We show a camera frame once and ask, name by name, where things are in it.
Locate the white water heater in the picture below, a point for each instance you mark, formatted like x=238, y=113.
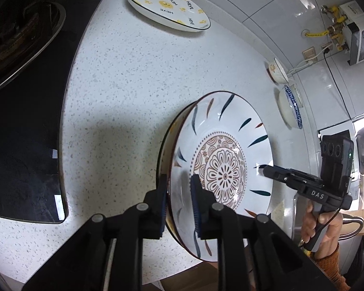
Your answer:
x=359, y=36

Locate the blue patterned plate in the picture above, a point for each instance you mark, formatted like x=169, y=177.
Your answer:
x=288, y=109

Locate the person's right forearm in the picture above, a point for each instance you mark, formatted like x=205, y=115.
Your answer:
x=332, y=271

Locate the white bowl with brown rim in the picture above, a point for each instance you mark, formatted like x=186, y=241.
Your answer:
x=274, y=70

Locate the person's right hand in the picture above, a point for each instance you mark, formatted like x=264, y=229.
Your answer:
x=330, y=229

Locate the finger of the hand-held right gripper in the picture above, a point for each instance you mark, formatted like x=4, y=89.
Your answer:
x=276, y=172

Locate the yellow paw print plate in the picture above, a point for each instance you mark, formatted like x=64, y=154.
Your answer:
x=166, y=4

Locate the beige wall socket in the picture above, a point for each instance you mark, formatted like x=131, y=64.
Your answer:
x=309, y=54

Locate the stainless steel sink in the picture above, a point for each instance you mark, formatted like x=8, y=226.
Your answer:
x=297, y=218

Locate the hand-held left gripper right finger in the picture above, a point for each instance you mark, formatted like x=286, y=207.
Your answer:
x=196, y=201

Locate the floral patterned deep plate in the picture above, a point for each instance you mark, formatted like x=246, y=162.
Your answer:
x=227, y=139

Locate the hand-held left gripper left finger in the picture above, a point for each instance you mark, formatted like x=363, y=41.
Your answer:
x=162, y=201

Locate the black glass gas cooktop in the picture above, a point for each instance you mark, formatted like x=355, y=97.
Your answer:
x=24, y=133

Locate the brass pipe fittings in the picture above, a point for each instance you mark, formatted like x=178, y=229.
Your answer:
x=336, y=21

